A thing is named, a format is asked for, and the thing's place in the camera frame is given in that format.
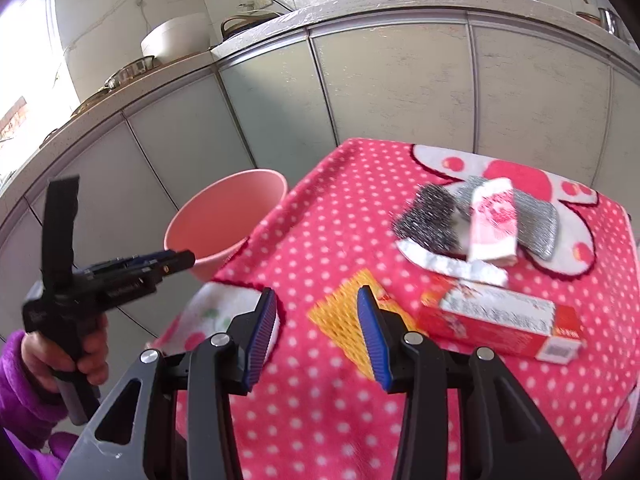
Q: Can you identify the kitchen counter cabinet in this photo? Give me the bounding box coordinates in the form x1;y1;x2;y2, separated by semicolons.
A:
1;0;639;333

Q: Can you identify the steel bowl on counter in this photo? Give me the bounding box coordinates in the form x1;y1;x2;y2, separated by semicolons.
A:
104;55;155;90

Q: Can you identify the purple left sleeve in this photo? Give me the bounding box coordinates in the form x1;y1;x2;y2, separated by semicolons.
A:
1;330;78;480

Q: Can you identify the steel cup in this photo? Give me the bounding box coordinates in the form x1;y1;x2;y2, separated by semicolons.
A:
599;6;627;41

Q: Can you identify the copper bowl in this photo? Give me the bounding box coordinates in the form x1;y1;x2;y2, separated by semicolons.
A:
576;11;602;27

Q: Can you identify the silver glitter sponge cloth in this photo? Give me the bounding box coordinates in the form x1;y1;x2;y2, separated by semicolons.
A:
447;177;560;261

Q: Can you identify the pink polka dot cloth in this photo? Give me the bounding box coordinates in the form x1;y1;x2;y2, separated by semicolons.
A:
146;136;640;480

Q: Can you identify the white rice cooker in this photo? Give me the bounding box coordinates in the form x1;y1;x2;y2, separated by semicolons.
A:
140;12;212;65

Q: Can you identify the left hand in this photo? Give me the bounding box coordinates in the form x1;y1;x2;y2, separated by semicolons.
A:
20;313;111;394

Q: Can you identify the white red paper wrapper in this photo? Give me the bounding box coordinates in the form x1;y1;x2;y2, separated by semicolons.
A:
468;178;518;268

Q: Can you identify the pink plastic trash bucket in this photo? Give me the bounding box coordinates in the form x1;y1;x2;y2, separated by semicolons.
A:
164;169;288;282

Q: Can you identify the yellow foam fruit net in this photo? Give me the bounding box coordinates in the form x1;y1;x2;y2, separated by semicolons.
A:
308;269;426;380

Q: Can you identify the silver foil wrapper strip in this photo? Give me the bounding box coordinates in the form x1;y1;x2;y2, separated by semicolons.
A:
395;238;509;287

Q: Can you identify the dark steel wool scrubber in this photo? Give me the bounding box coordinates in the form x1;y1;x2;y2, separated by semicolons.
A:
393;184;460;254

